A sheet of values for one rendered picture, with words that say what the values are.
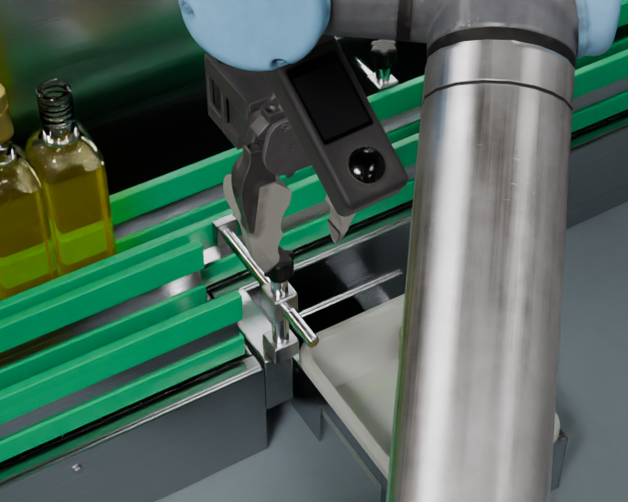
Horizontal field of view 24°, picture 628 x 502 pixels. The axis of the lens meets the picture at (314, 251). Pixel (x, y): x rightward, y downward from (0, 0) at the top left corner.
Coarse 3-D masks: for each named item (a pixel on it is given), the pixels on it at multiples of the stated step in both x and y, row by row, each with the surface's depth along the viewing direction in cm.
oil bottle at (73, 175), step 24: (48, 144) 123; (72, 144) 123; (96, 144) 125; (48, 168) 123; (72, 168) 124; (96, 168) 125; (48, 192) 124; (72, 192) 125; (96, 192) 127; (72, 216) 127; (96, 216) 128; (72, 240) 129; (96, 240) 130; (72, 264) 131
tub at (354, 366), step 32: (352, 320) 143; (384, 320) 144; (320, 352) 142; (352, 352) 144; (384, 352) 147; (320, 384) 137; (352, 384) 146; (384, 384) 146; (352, 416) 134; (384, 416) 143; (384, 448) 141
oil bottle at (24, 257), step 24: (0, 168) 121; (24, 168) 122; (0, 192) 121; (24, 192) 122; (0, 216) 123; (24, 216) 124; (48, 216) 126; (0, 240) 124; (24, 240) 126; (48, 240) 127; (0, 264) 126; (24, 264) 128; (48, 264) 129; (0, 288) 128; (24, 288) 129
